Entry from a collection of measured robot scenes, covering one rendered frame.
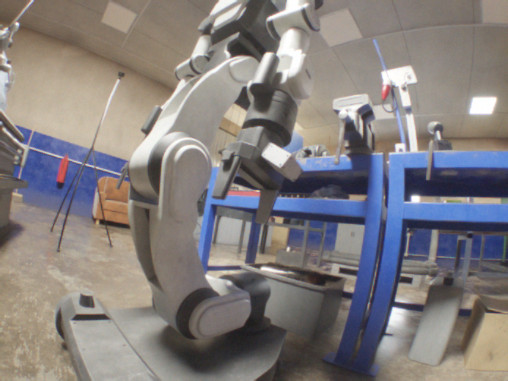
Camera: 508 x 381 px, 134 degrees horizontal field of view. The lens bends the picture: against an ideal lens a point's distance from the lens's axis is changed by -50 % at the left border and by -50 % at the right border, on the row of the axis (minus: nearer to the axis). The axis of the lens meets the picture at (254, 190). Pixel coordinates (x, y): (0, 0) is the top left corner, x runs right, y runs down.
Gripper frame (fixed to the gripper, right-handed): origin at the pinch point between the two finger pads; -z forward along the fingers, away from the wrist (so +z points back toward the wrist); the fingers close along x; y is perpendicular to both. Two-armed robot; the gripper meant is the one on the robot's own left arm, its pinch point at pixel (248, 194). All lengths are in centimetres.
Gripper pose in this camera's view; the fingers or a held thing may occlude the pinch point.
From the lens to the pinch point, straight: 32.7
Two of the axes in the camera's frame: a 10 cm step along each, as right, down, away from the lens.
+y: 7.9, 0.3, -6.1
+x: -5.4, -4.1, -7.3
